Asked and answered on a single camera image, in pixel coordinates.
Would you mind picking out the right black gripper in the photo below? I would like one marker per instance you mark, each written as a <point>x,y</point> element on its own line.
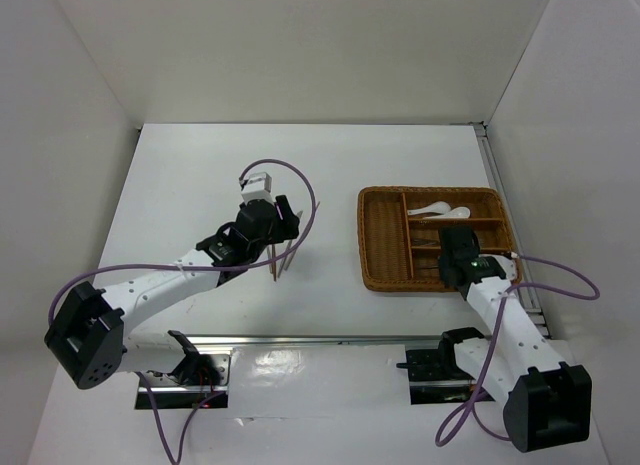
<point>442,263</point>

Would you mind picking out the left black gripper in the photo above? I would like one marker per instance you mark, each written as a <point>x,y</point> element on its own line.
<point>287,227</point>

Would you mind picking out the copper brown knife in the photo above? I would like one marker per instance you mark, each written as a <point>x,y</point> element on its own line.
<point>274,263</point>

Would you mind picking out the silver knife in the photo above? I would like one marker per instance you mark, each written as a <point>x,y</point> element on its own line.
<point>288,247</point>

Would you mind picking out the white spoon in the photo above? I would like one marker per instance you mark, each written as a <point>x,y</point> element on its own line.
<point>453,214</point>
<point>436,208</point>

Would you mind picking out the long silver chopstick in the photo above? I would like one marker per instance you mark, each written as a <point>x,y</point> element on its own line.
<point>295,246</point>

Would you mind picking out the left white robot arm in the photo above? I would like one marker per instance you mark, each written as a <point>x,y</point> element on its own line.
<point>91,335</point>

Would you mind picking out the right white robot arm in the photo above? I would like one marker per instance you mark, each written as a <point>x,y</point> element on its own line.
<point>545,401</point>

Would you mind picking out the brown wicker divided tray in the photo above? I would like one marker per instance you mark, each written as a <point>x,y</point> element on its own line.
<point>388,261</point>

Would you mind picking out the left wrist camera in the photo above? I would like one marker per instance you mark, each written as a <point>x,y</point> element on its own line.
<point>257,186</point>

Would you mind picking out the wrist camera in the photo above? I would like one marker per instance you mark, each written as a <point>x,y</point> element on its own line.
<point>509,265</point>
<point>257,186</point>

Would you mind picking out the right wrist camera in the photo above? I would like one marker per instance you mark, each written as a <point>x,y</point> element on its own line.
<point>509,265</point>

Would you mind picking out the aluminium rail right side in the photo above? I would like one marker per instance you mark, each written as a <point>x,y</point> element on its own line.
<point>529,297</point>

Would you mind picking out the aluminium rail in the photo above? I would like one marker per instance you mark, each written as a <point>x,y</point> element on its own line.
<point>529,297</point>
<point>309,340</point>

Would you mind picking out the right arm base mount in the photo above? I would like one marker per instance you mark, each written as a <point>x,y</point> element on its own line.
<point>431,370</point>

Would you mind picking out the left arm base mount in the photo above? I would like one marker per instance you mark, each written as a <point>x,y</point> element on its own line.
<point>176,388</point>

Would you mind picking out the aluminium rail front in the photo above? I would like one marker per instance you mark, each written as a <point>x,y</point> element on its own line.
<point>309,340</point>

